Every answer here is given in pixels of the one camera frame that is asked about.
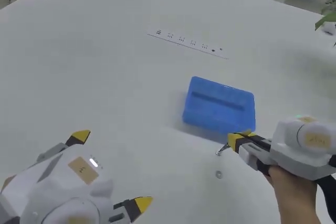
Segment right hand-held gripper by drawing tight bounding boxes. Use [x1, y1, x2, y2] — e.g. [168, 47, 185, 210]
[227, 115, 336, 182]

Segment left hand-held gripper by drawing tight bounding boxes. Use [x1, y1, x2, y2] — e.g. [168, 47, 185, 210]
[0, 129, 154, 224]

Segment metal tweezers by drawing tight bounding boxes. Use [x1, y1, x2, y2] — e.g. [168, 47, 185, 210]
[216, 142, 232, 156]

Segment blue plastic container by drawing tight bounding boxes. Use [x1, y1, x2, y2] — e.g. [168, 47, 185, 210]
[182, 76, 256, 134]

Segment person's right forearm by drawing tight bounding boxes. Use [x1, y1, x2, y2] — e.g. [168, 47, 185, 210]
[274, 199, 325, 224]

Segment person's right hand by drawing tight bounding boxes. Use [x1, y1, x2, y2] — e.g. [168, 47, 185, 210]
[264, 166, 320, 205]

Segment person's left hand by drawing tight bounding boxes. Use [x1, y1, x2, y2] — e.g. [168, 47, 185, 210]
[1, 175, 17, 193]

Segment white table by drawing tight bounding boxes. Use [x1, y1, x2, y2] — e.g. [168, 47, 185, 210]
[0, 0, 336, 224]

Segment white recessed power strip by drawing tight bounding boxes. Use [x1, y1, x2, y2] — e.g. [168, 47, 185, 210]
[146, 25, 229, 60]

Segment green potted plant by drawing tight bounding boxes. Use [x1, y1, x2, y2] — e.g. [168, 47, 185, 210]
[314, 0, 336, 47]

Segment black cable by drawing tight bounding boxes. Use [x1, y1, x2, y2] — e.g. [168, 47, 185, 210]
[316, 173, 336, 224]

